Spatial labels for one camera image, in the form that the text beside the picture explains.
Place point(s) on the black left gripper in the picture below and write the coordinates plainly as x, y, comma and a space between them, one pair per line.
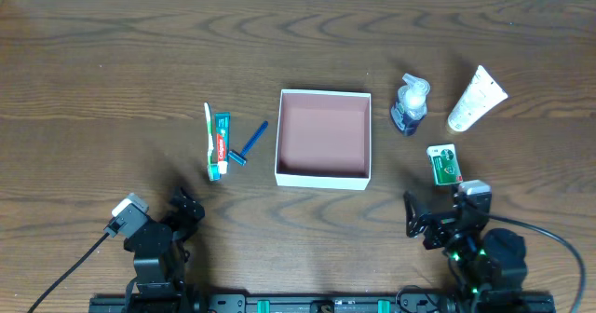
176, 218

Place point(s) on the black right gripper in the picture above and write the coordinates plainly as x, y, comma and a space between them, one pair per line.
428, 223

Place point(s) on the green white toothbrush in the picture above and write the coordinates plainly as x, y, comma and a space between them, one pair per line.
212, 168

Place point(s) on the Colgate toothpaste tube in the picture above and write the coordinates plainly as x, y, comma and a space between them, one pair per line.
222, 126

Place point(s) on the clear soap pump bottle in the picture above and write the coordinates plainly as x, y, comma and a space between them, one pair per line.
410, 106

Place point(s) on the white cream tube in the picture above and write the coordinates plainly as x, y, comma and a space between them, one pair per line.
482, 94

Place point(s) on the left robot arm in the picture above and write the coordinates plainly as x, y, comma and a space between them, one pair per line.
159, 262

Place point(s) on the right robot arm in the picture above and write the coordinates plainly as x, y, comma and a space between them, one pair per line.
488, 265

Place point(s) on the green soap box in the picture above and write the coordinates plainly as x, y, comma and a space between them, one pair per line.
444, 164

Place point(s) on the blue disposable razor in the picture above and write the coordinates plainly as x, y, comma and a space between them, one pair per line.
240, 157

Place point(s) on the white box pink interior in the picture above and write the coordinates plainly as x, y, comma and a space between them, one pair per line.
324, 139

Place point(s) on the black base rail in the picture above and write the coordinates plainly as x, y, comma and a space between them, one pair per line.
239, 303

